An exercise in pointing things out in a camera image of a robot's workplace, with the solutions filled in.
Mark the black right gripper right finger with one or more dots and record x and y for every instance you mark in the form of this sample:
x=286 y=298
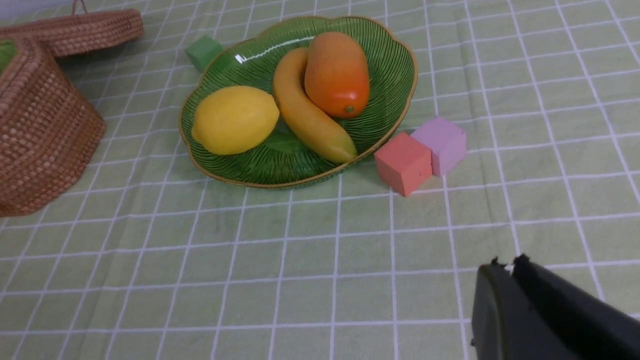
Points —
x=588 y=326

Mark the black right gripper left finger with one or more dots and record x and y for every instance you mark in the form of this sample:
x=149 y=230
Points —
x=505 y=324

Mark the orange plastic mango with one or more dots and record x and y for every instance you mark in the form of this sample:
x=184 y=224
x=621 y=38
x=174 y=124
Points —
x=337 y=78

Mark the yellow plastic banana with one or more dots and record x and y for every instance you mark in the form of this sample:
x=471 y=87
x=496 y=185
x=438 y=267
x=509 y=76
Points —
x=312 y=126

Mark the yellow plastic lemon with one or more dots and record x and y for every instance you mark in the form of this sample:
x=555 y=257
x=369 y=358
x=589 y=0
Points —
x=234 y=119

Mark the salmon foam cube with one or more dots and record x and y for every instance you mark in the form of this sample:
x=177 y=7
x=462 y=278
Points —
x=404 y=163

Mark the pink foam cube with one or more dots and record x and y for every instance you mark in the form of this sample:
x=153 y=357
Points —
x=446 y=141

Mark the green glass leaf plate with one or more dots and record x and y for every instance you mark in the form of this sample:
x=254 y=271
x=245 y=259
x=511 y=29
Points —
x=283 y=161

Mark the green checkered tablecloth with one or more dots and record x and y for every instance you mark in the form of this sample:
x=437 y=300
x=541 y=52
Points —
x=147 y=258

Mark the green foam cube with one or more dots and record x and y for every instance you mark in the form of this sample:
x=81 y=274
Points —
x=203 y=51

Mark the woven wicker basket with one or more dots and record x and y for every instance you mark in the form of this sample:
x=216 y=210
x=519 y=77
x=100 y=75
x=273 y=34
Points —
x=49 y=131

